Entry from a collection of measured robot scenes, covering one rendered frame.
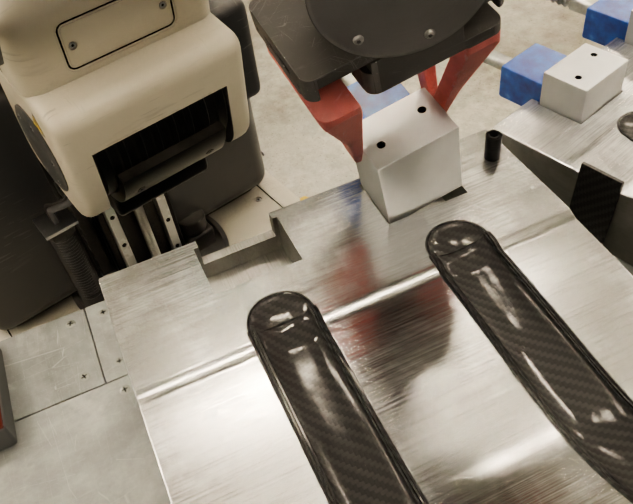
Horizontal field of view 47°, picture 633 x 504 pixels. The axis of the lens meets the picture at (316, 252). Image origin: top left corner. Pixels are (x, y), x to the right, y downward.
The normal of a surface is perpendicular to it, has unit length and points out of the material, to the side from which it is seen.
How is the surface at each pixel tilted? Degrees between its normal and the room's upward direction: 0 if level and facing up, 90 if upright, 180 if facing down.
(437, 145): 98
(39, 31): 98
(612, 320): 3
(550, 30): 0
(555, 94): 90
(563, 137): 0
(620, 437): 14
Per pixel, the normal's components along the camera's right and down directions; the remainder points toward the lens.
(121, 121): 0.62, 0.62
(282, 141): -0.11, -0.67
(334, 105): -0.19, -0.50
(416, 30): 0.15, 0.83
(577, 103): -0.75, 0.54
